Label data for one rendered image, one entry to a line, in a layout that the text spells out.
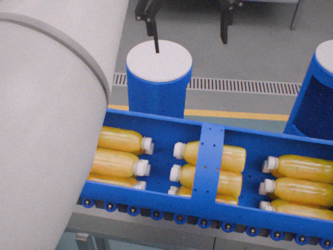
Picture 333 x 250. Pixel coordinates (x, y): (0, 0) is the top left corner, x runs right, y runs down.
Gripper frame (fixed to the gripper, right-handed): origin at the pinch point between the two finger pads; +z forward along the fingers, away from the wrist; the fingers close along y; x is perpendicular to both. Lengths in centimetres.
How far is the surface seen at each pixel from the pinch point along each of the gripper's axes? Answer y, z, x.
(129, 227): 23, 68, -2
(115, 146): 23, 44, -16
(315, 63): -64, 59, -63
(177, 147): 4.0, 39.6, -8.0
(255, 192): -20, 64, -5
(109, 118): 24, 43, -28
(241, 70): -69, 152, -187
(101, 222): 32, 67, -4
